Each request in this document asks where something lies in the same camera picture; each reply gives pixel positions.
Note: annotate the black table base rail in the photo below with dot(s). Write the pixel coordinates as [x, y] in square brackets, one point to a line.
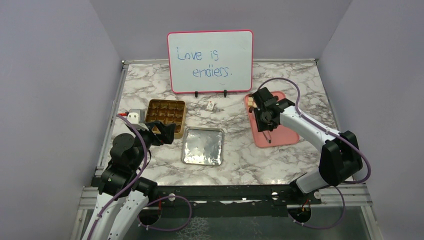
[222, 201]

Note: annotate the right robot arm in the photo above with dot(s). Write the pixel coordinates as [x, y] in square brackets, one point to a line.
[339, 157]

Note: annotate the small white card box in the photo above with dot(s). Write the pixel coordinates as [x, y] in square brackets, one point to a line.
[210, 105]

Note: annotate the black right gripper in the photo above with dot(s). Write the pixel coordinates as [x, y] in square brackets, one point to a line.
[261, 126]

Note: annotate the chocolate pile on tray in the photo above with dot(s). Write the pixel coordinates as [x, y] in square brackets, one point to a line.
[250, 103]

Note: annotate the pink silicone tongs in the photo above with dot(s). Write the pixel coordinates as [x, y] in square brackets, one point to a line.
[267, 136]

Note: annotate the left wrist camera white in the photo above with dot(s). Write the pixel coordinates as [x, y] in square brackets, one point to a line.
[136, 119]

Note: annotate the gold chocolate box tray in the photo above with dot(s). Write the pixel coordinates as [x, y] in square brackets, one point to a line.
[168, 112]

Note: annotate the pink-framed whiteboard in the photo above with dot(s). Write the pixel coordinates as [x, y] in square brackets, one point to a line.
[211, 61]

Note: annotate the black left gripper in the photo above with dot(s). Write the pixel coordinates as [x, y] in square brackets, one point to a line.
[167, 131]

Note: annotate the pink plastic tray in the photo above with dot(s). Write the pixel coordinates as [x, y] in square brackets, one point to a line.
[281, 136]

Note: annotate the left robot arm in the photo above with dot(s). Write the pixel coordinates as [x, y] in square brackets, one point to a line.
[122, 191]

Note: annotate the silver tin lid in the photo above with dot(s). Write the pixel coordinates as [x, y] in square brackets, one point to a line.
[203, 146]

